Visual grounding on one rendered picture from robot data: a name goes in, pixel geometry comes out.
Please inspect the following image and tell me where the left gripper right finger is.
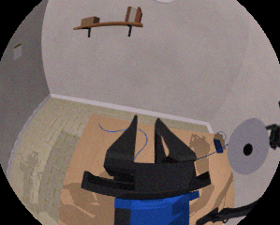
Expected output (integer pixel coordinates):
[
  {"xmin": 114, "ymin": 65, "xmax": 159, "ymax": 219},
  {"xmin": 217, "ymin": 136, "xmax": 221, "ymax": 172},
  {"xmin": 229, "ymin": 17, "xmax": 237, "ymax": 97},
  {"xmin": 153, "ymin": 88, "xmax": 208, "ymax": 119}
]
[{"xmin": 155, "ymin": 118, "xmax": 197, "ymax": 163}]

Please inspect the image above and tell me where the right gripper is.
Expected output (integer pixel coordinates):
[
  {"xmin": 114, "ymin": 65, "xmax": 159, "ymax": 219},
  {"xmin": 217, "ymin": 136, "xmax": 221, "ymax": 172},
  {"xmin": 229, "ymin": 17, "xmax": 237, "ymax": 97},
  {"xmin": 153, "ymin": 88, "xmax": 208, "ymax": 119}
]
[{"xmin": 265, "ymin": 124, "xmax": 280, "ymax": 150}]

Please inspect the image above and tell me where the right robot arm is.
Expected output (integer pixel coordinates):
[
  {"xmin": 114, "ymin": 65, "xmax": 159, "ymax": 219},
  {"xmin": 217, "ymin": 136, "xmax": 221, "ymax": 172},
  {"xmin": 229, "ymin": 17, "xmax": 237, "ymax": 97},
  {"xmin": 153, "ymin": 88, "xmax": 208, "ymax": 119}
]
[{"xmin": 196, "ymin": 196, "xmax": 262, "ymax": 225}]

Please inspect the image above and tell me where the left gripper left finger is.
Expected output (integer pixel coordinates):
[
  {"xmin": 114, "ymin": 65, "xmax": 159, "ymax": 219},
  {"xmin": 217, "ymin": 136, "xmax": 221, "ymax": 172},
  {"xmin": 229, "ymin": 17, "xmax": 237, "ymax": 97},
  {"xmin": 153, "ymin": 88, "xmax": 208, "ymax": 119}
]
[{"xmin": 105, "ymin": 115, "xmax": 138, "ymax": 161}]

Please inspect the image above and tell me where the grey disc with black centre hole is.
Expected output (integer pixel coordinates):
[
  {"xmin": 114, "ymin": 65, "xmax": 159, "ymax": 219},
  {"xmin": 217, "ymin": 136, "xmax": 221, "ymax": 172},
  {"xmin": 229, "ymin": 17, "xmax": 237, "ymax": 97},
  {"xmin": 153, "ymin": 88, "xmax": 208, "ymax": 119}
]
[{"xmin": 228, "ymin": 118, "xmax": 270, "ymax": 175}]

